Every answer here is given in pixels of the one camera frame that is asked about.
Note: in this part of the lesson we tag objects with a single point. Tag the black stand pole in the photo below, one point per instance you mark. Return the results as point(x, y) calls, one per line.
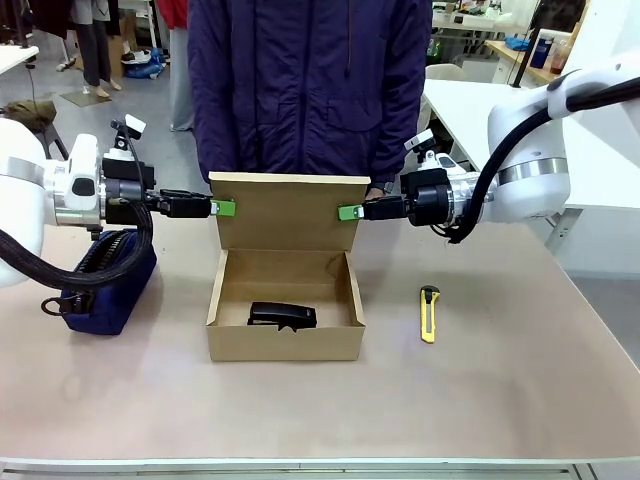
point(524, 55)

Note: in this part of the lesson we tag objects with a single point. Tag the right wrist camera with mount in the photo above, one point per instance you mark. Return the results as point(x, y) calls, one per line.
point(425, 142)

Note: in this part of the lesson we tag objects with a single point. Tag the bystander in grey trousers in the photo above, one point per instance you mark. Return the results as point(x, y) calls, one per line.
point(92, 55)

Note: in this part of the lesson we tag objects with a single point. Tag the blue bottle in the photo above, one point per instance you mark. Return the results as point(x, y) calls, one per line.
point(540, 52)

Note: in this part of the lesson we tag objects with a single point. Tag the person left forearm navy sleeve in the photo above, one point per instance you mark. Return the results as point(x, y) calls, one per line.
point(400, 135)

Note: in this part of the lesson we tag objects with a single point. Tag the yellow utility knife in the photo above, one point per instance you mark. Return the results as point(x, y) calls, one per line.
point(429, 320)

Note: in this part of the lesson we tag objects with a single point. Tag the small white table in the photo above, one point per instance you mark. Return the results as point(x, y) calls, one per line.
point(15, 56)

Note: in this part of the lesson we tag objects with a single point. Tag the brown cardboard box with lid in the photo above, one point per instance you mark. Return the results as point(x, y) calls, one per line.
point(285, 345)

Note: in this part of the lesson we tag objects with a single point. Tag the brown cardboard carton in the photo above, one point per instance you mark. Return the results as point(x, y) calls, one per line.
point(116, 55)

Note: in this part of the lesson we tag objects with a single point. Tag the wooden side table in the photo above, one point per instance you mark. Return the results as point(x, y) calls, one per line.
point(500, 52)

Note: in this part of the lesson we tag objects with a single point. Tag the navy zipper pouch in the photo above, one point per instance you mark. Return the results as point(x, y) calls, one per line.
point(110, 310)

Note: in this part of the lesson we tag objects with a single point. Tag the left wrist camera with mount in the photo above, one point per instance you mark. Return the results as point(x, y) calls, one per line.
point(125, 142)

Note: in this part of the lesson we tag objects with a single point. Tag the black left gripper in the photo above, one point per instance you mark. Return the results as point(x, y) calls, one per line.
point(122, 192)

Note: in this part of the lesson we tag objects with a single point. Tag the green bottle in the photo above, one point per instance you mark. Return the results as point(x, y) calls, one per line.
point(433, 50)

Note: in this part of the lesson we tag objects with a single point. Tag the beige chair back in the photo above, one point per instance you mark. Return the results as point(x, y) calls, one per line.
point(447, 71)

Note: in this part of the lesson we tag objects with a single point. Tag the olive green cloth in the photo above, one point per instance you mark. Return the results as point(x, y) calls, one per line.
point(27, 112)

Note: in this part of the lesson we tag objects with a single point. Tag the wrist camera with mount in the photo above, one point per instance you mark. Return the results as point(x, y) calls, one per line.
point(425, 142)
point(125, 142)

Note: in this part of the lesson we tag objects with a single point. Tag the blue bag on floor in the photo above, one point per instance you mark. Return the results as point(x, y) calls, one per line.
point(145, 65)

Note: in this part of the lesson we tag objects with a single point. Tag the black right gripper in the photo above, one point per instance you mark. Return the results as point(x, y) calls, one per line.
point(430, 197)

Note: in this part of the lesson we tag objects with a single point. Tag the clear bottle with red liquid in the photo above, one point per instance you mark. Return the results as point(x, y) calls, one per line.
point(560, 60)

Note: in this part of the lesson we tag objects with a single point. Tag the large white table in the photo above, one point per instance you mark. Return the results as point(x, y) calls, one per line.
point(465, 110)

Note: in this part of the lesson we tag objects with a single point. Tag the light blue cloth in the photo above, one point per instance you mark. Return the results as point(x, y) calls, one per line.
point(516, 43)

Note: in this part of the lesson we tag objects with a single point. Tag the bystander in red jacket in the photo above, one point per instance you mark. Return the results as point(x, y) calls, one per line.
point(180, 75)

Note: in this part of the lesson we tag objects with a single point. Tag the person right forearm navy sleeve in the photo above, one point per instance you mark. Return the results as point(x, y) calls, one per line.
point(212, 135)

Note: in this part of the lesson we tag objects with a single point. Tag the black stapler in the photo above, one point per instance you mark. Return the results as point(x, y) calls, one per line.
point(282, 314)

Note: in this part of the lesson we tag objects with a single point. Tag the flat brown floor mat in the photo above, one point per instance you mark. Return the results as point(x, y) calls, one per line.
point(85, 98)

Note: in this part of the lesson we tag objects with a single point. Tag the person torso in navy jacket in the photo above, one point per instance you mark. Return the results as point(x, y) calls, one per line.
point(310, 90)

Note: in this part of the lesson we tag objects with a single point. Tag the person left hand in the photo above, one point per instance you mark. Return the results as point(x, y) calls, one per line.
point(376, 193)

